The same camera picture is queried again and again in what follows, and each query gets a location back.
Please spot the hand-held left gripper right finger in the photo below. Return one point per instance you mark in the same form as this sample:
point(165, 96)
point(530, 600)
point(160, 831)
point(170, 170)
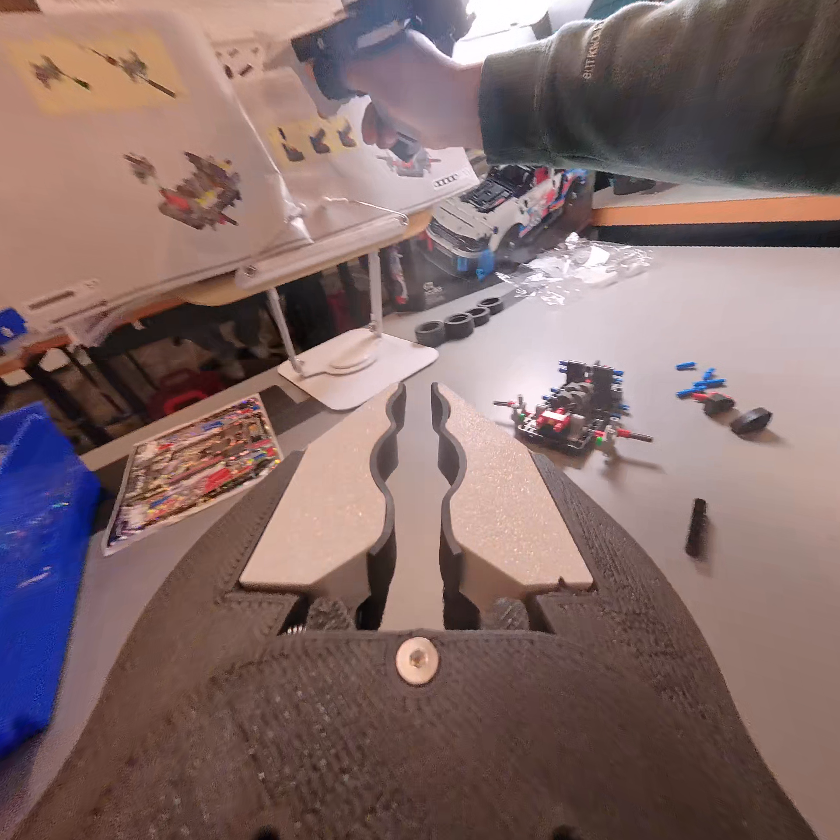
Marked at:
point(512, 518)

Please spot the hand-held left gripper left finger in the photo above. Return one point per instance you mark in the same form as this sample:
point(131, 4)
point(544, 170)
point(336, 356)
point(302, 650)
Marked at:
point(328, 518)

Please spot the person's right forearm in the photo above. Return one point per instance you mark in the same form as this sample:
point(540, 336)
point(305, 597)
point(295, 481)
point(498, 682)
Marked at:
point(656, 92)

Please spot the lego car chassis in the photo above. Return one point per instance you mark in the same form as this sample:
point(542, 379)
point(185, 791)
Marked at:
point(577, 413)

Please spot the black lego tire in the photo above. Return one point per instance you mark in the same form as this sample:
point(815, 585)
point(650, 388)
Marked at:
point(492, 305)
point(430, 333)
point(479, 316)
point(459, 326)

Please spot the lego instruction booklet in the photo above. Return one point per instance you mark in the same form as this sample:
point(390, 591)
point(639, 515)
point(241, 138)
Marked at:
point(131, 131)

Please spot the scattered blue lego pins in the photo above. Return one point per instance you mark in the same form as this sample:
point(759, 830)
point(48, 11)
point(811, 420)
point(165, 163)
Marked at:
point(699, 384)

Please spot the black lego connector piece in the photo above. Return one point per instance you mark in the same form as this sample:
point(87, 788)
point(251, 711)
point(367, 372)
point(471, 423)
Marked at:
point(716, 403)

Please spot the lego box with car picture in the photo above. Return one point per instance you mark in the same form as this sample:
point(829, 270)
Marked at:
point(499, 216)

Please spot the black rounded lego piece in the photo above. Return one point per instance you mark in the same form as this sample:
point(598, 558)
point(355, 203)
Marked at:
point(751, 421)

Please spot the person's right hand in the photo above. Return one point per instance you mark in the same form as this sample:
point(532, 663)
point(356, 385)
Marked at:
point(433, 98)

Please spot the colourful sticker sheet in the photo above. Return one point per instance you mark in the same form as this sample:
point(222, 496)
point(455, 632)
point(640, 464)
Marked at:
point(197, 466)

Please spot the white book stand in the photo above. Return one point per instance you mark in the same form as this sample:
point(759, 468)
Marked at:
point(367, 374)

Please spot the red plastic case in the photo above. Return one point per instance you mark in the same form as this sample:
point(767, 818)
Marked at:
point(187, 394)

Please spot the clear plastic bag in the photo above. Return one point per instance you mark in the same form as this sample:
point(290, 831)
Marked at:
point(577, 269)

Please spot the blue plastic bin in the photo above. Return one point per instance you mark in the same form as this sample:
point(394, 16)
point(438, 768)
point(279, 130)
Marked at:
point(39, 558)

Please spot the orange edged desk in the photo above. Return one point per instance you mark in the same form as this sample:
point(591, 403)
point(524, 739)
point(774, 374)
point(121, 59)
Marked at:
point(722, 211)

